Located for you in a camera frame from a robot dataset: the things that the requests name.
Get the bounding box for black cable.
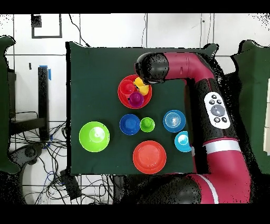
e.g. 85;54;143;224
68;13;91;48

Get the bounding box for light blue plastic bowl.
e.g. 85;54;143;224
174;130;192;153

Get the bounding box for black power brick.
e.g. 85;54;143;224
60;170;82;200

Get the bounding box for orange plastic bowl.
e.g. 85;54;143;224
117;74;153;110
132;140;167;175

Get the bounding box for blue tape strip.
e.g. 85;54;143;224
39;64;52;81

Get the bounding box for purple plastic cup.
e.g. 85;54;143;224
128;91;145;107

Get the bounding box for black metal post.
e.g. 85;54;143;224
37;66;50;142

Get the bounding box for orange plastic cup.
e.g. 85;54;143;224
118;79;136;96

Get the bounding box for grey pedestal foot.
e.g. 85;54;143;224
8;143;45;166

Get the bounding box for blue ribbed plastic bowl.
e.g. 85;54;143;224
162;109;187;133

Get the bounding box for black square frame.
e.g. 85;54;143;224
31;13;63;39

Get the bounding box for green plastic bowl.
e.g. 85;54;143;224
79;121;111;153

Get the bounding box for tangled floor cables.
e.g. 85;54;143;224
10;121;114;204

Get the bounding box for dark blue plastic bowl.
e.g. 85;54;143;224
119;114;141;136

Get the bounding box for yellow plastic cup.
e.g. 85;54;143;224
133;77;150;96

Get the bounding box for green plastic cup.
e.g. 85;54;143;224
139;117;156;133

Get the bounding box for dark green cloth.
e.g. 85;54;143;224
0;35;21;174
230;40;270;175

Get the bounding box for dark green tablecloth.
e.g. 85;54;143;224
65;41;219;177

